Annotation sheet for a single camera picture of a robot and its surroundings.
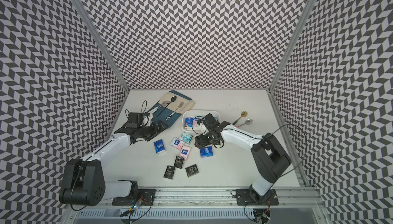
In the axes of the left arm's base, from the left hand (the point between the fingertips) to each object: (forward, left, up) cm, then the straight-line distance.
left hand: (163, 130), depth 87 cm
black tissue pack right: (-20, -17, -6) cm, 27 cm away
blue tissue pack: (-7, +2, -5) cm, 9 cm away
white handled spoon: (+26, +5, -6) cm, 27 cm away
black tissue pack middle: (-16, -10, -5) cm, 20 cm away
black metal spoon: (+30, -1, -7) cm, 31 cm away
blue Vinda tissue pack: (+9, -13, -5) cm, 17 cm away
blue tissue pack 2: (-10, -25, -6) cm, 28 cm away
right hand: (-7, -22, -4) cm, 24 cm away
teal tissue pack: (-1, -12, -6) cm, 14 cm away
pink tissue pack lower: (-10, -13, -6) cm, 17 cm away
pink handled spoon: (+9, -52, -6) cm, 53 cm away
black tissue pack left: (-21, -5, -7) cm, 23 cm away
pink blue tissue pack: (-5, -7, -6) cm, 11 cm away
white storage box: (+14, -20, -4) cm, 24 cm away
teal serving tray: (+16, +3, -7) cm, 17 cm away
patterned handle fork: (+15, -2, -7) cm, 17 cm away
